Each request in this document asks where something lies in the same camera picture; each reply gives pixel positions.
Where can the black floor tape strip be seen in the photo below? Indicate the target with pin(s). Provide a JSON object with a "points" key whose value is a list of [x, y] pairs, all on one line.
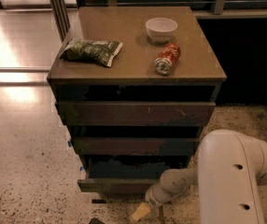
{"points": [[98, 201]]}

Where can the dark object bottom edge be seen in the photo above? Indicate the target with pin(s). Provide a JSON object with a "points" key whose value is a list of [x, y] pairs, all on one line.
{"points": [[96, 221]]}

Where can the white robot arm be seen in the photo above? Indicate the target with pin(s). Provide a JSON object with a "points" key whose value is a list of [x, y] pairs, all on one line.
{"points": [[230, 168]]}

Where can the red soda can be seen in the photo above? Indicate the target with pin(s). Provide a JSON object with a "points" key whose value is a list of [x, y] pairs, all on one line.
{"points": [[166, 61]]}

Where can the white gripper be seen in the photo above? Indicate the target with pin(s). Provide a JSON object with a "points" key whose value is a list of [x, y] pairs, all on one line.
{"points": [[152, 198]]}

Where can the green chip bag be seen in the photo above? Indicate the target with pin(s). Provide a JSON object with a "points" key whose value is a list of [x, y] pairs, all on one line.
{"points": [[85, 50]]}

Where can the blue tape piece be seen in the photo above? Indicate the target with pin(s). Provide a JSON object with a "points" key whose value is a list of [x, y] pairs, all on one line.
{"points": [[69, 143]]}

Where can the brown drawer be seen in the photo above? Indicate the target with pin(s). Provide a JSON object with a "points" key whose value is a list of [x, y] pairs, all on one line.
{"points": [[122, 174], [114, 146], [135, 113]]}

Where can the white ceramic bowl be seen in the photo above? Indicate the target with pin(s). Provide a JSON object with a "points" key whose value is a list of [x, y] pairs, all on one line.
{"points": [[160, 30]]}

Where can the brown wooden drawer cabinet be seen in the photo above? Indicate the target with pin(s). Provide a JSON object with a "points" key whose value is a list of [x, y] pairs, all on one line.
{"points": [[132, 76]]}

